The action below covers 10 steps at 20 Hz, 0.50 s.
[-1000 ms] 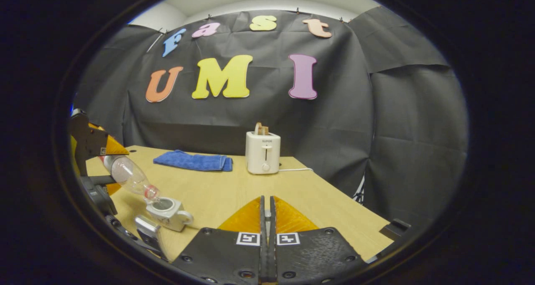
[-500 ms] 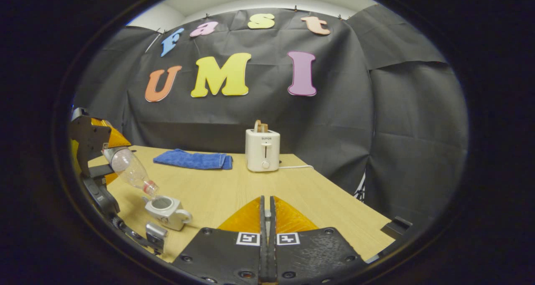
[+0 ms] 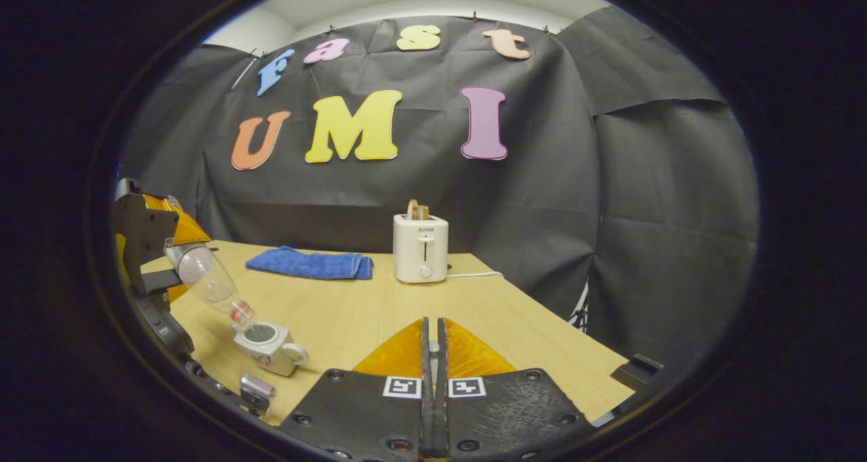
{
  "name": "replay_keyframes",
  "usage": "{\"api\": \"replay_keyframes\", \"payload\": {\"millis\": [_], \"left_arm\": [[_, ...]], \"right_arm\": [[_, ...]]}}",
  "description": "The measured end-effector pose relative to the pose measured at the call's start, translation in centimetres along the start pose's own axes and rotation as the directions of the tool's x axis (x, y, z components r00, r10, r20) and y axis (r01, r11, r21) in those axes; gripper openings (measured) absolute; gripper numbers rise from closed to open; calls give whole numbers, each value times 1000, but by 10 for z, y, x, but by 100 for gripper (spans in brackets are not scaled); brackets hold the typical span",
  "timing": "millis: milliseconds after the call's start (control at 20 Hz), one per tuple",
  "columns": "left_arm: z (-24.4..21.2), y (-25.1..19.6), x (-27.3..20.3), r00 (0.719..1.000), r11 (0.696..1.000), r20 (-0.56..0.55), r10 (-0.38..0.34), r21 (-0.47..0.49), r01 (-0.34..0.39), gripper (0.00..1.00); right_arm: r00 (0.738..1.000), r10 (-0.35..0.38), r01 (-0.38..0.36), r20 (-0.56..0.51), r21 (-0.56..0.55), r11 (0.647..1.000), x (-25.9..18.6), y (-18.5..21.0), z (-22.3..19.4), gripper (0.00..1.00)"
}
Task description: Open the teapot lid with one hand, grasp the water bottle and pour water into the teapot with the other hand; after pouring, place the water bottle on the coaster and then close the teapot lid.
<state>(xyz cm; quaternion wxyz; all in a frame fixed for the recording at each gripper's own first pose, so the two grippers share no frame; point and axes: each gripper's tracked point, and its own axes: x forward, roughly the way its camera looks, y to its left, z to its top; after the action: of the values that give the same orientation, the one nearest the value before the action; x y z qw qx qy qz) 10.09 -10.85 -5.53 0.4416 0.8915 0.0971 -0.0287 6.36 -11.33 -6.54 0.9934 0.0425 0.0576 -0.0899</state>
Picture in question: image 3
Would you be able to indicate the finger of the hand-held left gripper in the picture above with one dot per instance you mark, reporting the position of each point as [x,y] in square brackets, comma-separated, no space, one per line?
[162,280]
[145,225]

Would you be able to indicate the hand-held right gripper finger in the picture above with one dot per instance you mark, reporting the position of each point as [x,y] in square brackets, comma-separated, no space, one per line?
[425,353]
[441,360]

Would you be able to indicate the clear plastic water bottle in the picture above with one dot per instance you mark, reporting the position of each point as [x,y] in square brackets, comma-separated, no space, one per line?
[206,279]

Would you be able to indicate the white ceramic teacup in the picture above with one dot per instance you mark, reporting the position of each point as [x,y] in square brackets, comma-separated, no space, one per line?
[271,353]

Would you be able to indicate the white toaster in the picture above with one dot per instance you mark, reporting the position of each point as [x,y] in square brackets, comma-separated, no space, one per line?
[420,248]

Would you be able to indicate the toast slice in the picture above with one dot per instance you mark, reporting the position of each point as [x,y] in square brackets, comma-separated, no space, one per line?
[418,211]

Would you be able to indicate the folded blue towel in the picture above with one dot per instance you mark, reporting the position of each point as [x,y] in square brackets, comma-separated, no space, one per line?
[308,264]

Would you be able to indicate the black backdrop cloth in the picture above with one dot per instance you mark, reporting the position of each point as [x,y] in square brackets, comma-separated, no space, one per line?
[542,198]

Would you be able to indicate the white backdrop frame leg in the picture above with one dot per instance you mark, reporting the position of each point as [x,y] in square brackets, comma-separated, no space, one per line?
[580,309]

